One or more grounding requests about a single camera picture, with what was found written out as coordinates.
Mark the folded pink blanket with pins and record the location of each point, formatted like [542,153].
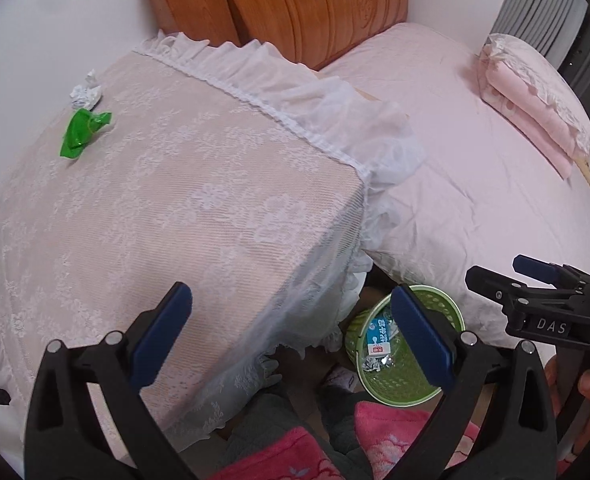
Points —
[520,105]

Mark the pink floral clothing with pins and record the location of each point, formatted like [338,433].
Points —
[390,430]

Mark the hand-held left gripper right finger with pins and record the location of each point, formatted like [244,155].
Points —
[420,335]

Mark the white box red label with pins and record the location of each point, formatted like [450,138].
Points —
[376,349]

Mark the wooden headboard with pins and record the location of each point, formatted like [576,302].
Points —
[300,0]

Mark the dark cabinet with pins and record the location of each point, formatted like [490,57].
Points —
[582,65]

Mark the bed with pale pink sheet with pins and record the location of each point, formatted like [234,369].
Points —
[450,160]

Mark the blue white packet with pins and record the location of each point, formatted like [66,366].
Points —
[381,325]

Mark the grey pleated curtain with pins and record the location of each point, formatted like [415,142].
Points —
[535,0]

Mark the crumpled white paper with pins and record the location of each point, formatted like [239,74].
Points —
[86,94]

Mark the white lace tablecloth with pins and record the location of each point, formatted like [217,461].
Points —
[175,185]

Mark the yellow printed mat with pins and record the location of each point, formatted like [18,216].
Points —
[584,167]

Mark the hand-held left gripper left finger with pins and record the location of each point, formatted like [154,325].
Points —
[162,330]

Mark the white frilled pillow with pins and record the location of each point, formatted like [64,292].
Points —
[535,57]

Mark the green plastic basket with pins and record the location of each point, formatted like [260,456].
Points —
[405,390]

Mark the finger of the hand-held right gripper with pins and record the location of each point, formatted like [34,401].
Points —
[535,265]
[495,287]

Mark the grey quilted clothing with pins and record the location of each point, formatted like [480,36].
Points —
[265,420]

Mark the green plastic wrapper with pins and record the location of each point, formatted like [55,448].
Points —
[77,132]

